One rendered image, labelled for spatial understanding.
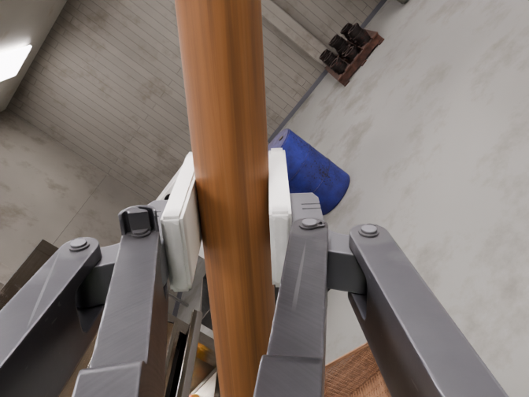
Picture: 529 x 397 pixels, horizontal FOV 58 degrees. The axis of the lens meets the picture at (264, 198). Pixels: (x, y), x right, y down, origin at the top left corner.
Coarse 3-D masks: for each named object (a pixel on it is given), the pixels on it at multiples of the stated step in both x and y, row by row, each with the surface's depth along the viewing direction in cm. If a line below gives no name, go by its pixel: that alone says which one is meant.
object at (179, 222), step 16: (192, 160) 21; (192, 176) 19; (176, 192) 18; (192, 192) 18; (176, 208) 16; (192, 208) 18; (176, 224) 16; (192, 224) 18; (176, 240) 16; (192, 240) 18; (176, 256) 16; (192, 256) 18; (176, 272) 17; (192, 272) 17; (176, 288) 17
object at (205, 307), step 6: (204, 276) 489; (204, 282) 482; (204, 288) 471; (276, 288) 410; (204, 294) 461; (276, 294) 412; (204, 300) 450; (276, 300) 414; (204, 306) 440; (204, 312) 432; (210, 312) 412; (204, 318) 413; (210, 318) 414; (204, 324) 415; (210, 324) 415
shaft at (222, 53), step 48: (192, 0) 15; (240, 0) 16; (192, 48) 16; (240, 48) 16; (192, 96) 17; (240, 96) 17; (192, 144) 18; (240, 144) 17; (240, 192) 18; (240, 240) 19; (240, 288) 20; (240, 336) 21; (240, 384) 22
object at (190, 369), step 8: (200, 312) 200; (200, 320) 196; (200, 328) 192; (184, 336) 205; (184, 344) 196; (192, 344) 182; (192, 352) 178; (192, 360) 175; (176, 368) 191; (192, 368) 172; (176, 376) 184; (176, 384) 176; (184, 384) 164; (184, 392) 161
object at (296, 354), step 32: (320, 224) 15; (288, 256) 14; (320, 256) 14; (288, 288) 12; (320, 288) 12; (288, 320) 11; (320, 320) 11; (288, 352) 10; (320, 352) 10; (256, 384) 9; (288, 384) 9; (320, 384) 9
